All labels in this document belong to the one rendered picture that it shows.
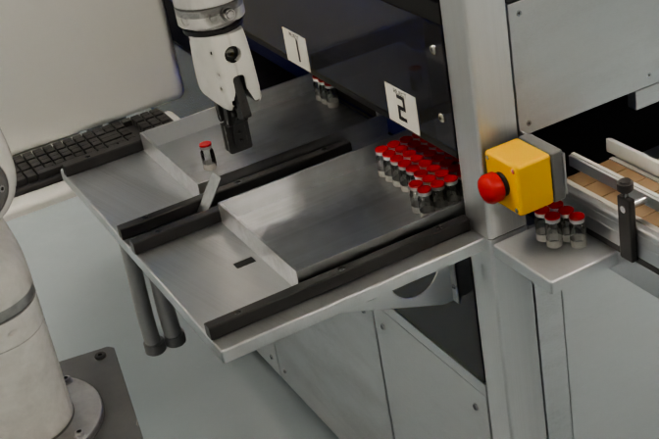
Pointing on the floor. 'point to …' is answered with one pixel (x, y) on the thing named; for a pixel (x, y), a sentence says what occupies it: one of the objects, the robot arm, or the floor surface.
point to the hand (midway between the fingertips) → (236, 134)
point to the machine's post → (484, 268)
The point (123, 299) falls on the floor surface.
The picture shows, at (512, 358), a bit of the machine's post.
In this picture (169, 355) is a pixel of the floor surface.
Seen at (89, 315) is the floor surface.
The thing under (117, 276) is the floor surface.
